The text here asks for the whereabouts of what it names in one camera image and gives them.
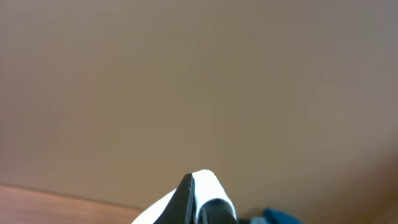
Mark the dark blue folded garment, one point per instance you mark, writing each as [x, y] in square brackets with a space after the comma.
[273, 216]

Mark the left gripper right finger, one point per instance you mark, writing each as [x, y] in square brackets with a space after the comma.
[216, 212]

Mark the white t-shirt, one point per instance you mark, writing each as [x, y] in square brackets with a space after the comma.
[207, 187]

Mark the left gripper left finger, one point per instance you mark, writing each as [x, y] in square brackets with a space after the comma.
[180, 208]

